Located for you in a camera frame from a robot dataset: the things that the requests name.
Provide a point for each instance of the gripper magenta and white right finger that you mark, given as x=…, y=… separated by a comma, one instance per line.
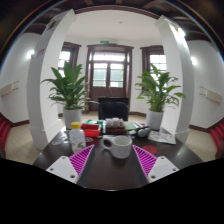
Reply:
x=154, y=168

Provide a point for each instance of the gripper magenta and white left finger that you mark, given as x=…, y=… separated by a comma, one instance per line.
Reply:
x=71, y=168

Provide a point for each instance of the red round coaster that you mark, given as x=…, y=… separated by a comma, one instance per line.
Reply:
x=150, y=148

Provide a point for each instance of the clear bottle yellow cap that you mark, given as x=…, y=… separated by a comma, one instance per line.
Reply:
x=77, y=137

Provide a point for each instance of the printed paper sheet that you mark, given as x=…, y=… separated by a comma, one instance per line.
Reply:
x=162, y=137

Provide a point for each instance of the grey round object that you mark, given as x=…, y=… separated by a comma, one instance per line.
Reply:
x=143, y=132

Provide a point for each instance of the white ceramic mug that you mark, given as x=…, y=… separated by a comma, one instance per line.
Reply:
x=118, y=146

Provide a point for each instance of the red box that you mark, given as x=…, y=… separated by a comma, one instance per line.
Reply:
x=91, y=130

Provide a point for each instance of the green book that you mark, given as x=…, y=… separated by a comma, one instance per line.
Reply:
x=130, y=125

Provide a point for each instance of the right white pillar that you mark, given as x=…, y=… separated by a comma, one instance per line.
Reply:
x=176, y=119

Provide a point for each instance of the white pillar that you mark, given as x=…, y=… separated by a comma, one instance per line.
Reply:
x=176, y=119
x=43, y=112

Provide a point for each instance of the left white pillar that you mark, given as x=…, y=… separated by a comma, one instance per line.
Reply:
x=43, y=112

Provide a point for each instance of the brown box with cups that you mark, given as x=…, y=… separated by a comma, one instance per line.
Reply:
x=114, y=126

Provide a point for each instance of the black office chair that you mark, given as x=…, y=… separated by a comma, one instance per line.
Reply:
x=113, y=107

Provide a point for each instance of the left green potted plant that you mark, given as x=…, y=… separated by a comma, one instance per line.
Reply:
x=69, y=90

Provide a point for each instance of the green potted plant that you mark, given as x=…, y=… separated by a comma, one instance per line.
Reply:
x=158, y=89
x=69, y=90

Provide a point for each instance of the right green potted plant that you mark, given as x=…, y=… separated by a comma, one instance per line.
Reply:
x=158, y=89

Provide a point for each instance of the brown wooden double door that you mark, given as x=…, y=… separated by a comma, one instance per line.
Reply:
x=109, y=70

